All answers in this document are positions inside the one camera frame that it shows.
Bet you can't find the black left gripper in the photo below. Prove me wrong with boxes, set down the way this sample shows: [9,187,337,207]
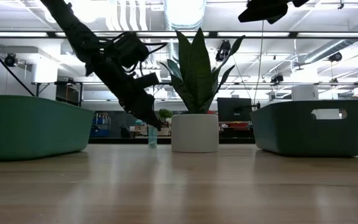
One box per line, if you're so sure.
[85,54,163,131]

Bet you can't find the blue storage crates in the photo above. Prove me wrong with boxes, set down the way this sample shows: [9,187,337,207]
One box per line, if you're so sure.
[89,112,111,138]

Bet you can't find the green snake plant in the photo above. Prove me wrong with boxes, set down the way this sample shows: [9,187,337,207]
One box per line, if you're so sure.
[159,27,247,114]

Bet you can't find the black ceiling spotlight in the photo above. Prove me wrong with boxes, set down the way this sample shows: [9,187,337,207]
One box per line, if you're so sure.
[215,39,232,62]
[328,51,343,63]
[4,53,19,68]
[270,73,285,84]

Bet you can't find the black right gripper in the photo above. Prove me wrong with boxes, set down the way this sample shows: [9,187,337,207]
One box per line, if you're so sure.
[237,0,310,25]

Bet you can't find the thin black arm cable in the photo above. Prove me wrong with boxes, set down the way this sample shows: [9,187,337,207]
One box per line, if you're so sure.
[0,39,36,97]

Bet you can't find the silver ceiling air duct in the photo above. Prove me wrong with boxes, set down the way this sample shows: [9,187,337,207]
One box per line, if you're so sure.
[163,0,207,31]

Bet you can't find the long black ceiling light rail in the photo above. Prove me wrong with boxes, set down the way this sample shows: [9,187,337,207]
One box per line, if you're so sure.
[0,30,358,40]

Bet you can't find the red storage tray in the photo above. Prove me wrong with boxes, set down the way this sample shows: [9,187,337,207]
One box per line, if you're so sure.
[218,121,252,131]

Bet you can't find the small potted green plant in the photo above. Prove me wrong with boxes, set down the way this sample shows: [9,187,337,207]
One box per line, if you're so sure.
[159,108,173,137]

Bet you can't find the white round plant pot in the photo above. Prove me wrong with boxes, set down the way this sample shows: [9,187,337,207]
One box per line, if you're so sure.
[171,113,219,154]

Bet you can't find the dark teal plastic bin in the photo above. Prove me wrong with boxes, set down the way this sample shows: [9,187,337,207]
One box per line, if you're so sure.
[249,99,358,157]

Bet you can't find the black metal shelf rack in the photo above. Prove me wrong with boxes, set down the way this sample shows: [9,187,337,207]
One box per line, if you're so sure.
[35,81,84,107]

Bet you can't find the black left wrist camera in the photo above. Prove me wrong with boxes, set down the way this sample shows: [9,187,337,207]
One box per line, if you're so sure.
[112,30,151,70]

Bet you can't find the black left camera cable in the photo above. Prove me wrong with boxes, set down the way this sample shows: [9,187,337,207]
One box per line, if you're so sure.
[103,30,169,77]

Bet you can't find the light green plastic bin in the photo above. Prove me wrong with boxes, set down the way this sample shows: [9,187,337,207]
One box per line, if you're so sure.
[0,95,95,161]

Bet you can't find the black computer monitor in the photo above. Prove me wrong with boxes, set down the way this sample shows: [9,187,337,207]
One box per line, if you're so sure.
[217,97,254,123]

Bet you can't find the pale blue pill bottle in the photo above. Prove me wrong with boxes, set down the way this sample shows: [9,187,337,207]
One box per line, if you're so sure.
[147,124,158,149]

